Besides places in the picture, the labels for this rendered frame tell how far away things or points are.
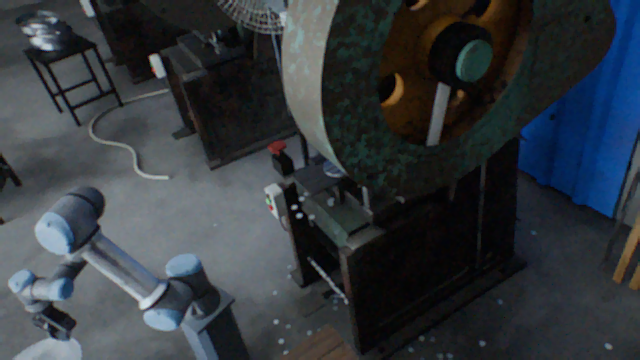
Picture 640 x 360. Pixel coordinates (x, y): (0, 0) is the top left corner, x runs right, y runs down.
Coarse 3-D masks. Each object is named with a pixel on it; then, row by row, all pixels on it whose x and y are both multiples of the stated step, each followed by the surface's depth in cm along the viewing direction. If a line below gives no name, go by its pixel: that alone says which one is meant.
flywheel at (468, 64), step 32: (448, 0) 129; (512, 0) 141; (416, 32) 128; (448, 32) 124; (480, 32) 124; (512, 32) 147; (384, 64) 127; (416, 64) 132; (448, 64) 123; (480, 64) 126; (512, 64) 150; (416, 96) 139; (448, 96) 138; (480, 96) 153; (416, 128) 145; (448, 128) 152
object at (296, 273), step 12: (288, 180) 213; (288, 192) 214; (288, 204) 217; (288, 216) 221; (288, 228) 228; (300, 228) 228; (312, 228) 232; (300, 240) 232; (312, 240) 236; (300, 252) 236; (312, 252) 240; (324, 252) 246; (300, 264) 240; (324, 264) 251; (336, 264) 254; (300, 276) 248; (312, 276) 248
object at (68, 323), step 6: (48, 312) 190; (54, 312) 191; (60, 312) 192; (48, 318) 189; (54, 318) 190; (60, 318) 190; (66, 318) 191; (72, 318) 192; (54, 324) 190; (60, 324) 189; (66, 324) 190; (72, 324) 191; (66, 330) 189
